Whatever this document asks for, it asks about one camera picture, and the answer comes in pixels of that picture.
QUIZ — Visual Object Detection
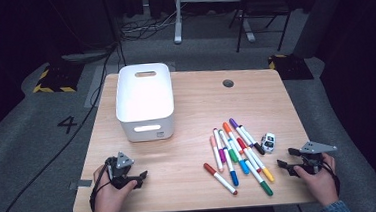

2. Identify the bundle of floor cables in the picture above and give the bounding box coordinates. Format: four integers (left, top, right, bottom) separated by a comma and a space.
117, 5, 185, 44

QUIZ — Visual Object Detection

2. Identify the white desk frame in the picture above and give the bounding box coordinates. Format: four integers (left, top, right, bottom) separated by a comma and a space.
171, 0, 257, 49

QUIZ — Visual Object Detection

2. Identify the yellow capped marker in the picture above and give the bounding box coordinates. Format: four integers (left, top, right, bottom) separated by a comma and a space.
247, 144, 277, 185

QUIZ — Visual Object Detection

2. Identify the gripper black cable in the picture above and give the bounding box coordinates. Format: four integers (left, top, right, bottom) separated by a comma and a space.
319, 157, 343, 198
85, 159, 116, 212

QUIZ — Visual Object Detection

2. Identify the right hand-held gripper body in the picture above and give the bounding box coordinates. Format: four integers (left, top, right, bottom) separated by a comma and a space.
297, 138, 340, 176

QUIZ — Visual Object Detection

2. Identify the grey tape piece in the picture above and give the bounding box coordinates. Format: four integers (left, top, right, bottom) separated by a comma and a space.
69, 178, 93, 190

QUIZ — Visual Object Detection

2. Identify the orange capped marker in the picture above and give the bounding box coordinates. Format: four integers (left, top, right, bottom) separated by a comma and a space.
221, 120, 246, 157

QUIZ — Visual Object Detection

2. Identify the person's left hand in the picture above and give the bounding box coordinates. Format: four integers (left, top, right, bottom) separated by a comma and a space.
91, 163, 140, 212

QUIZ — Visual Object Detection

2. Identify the bright green capped marker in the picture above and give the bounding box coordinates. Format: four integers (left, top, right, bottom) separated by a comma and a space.
218, 128, 240, 165

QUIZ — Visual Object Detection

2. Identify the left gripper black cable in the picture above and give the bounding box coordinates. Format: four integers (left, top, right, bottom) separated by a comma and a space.
85, 159, 116, 212

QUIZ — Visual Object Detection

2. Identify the white toy car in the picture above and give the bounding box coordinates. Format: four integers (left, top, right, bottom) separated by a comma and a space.
259, 132, 277, 155

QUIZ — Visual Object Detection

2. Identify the grey curtain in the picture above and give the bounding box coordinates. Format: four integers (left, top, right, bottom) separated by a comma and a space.
288, 0, 356, 62

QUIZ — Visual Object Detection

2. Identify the black yellow striped floor base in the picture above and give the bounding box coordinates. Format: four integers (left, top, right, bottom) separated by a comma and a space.
267, 51, 314, 83
31, 59, 88, 96

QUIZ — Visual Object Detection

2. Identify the white plastic storage bin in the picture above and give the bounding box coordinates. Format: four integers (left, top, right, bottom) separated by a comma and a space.
112, 61, 178, 145

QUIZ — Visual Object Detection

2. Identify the grey stand base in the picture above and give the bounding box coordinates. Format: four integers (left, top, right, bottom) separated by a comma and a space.
60, 48, 118, 65

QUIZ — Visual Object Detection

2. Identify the magenta capped marker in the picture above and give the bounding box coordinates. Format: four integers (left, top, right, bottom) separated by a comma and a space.
212, 126, 228, 164

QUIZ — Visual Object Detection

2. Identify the purple capped marker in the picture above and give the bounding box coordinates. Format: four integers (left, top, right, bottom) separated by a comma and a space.
228, 116, 255, 150

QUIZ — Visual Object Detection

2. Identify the red capped marker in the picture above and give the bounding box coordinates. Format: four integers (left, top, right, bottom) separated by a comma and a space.
235, 135, 263, 176

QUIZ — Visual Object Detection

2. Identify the long black floor cable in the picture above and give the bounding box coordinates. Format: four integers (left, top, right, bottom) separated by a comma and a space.
0, 44, 131, 212

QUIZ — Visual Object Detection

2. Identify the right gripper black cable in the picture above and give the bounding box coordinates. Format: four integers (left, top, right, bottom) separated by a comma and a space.
319, 157, 343, 198

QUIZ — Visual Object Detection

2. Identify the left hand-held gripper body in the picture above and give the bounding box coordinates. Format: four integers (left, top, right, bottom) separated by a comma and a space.
102, 150, 143, 192

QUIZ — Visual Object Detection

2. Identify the brown-red capped marker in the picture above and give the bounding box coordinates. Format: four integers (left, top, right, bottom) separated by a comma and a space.
202, 160, 239, 199

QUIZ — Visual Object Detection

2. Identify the black chair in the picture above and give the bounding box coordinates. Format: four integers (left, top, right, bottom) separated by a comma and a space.
227, 0, 295, 55

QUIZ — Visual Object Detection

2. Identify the grey table grommet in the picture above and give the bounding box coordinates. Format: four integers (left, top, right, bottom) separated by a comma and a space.
221, 78, 235, 90

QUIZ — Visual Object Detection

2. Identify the light blue capped marker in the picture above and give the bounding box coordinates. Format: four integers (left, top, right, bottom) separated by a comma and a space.
227, 137, 251, 177

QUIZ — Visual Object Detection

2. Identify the black capped marker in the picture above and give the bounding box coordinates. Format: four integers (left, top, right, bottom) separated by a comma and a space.
237, 123, 267, 157

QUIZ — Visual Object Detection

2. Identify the person's right hand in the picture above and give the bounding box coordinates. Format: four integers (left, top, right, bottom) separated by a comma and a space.
292, 151, 340, 210

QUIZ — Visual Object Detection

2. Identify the dark green capped marker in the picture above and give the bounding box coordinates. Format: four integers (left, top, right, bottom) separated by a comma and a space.
244, 157, 275, 199

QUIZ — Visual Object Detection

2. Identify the dark blue capped marker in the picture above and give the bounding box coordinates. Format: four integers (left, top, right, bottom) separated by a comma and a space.
223, 146, 241, 189

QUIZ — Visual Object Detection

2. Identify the black stand pole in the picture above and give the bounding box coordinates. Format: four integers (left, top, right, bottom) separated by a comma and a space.
99, 0, 130, 76

